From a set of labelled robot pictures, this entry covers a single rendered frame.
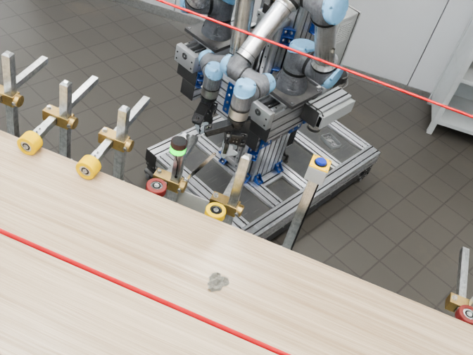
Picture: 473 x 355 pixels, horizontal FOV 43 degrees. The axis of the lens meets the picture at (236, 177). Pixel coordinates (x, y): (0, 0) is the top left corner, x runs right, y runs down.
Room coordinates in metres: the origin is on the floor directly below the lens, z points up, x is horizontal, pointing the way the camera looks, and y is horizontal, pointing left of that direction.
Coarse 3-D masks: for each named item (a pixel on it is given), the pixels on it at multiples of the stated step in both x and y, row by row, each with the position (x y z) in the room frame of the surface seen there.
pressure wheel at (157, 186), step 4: (152, 180) 1.63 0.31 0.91; (156, 180) 1.64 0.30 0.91; (160, 180) 1.64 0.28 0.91; (148, 184) 1.60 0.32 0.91; (152, 184) 1.61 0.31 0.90; (156, 184) 1.61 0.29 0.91; (160, 184) 1.63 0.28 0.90; (164, 184) 1.63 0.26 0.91; (148, 188) 1.58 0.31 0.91; (152, 188) 1.59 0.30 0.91; (156, 188) 1.60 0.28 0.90; (160, 188) 1.60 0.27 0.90; (164, 188) 1.61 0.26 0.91; (152, 192) 1.57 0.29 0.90; (156, 192) 1.57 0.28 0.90; (160, 192) 1.58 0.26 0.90; (164, 192) 1.60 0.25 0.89; (160, 196) 1.58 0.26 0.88
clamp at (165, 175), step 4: (160, 168) 1.74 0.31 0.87; (164, 172) 1.73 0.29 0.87; (168, 172) 1.74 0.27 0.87; (156, 176) 1.70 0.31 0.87; (160, 176) 1.70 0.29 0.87; (164, 176) 1.71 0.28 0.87; (168, 176) 1.71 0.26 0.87; (164, 180) 1.69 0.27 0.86; (168, 180) 1.69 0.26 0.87; (180, 180) 1.71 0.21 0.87; (168, 184) 1.69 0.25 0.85; (172, 184) 1.69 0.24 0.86; (176, 184) 1.68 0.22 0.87; (180, 184) 1.69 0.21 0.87; (184, 184) 1.70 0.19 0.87; (168, 188) 1.69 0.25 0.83; (172, 188) 1.69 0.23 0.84; (176, 188) 1.68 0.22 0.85; (180, 188) 1.68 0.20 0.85; (184, 188) 1.70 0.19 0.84; (176, 192) 1.68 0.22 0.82
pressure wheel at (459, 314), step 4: (460, 308) 1.43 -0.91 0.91; (464, 308) 1.44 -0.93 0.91; (468, 308) 1.44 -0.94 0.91; (472, 308) 1.45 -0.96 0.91; (456, 312) 1.43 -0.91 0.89; (460, 312) 1.41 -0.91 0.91; (464, 312) 1.42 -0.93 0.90; (468, 312) 1.42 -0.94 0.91; (472, 312) 1.43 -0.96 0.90; (456, 316) 1.41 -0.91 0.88; (460, 316) 1.40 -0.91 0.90; (464, 316) 1.40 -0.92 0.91; (468, 316) 1.41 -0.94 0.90; (472, 316) 1.41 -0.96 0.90; (464, 320) 1.39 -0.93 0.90; (468, 320) 1.39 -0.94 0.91; (472, 320) 1.39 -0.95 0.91; (472, 324) 1.38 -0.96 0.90
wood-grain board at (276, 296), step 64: (0, 192) 1.37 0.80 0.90; (64, 192) 1.45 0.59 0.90; (128, 192) 1.54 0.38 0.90; (0, 256) 1.11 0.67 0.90; (128, 256) 1.25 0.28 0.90; (192, 256) 1.33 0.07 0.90; (256, 256) 1.41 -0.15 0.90; (0, 320) 0.90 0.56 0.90; (64, 320) 0.95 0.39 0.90; (128, 320) 1.01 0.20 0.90; (192, 320) 1.08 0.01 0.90; (256, 320) 1.14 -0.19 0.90; (320, 320) 1.21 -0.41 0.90; (384, 320) 1.29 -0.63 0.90; (448, 320) 1.37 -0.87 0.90
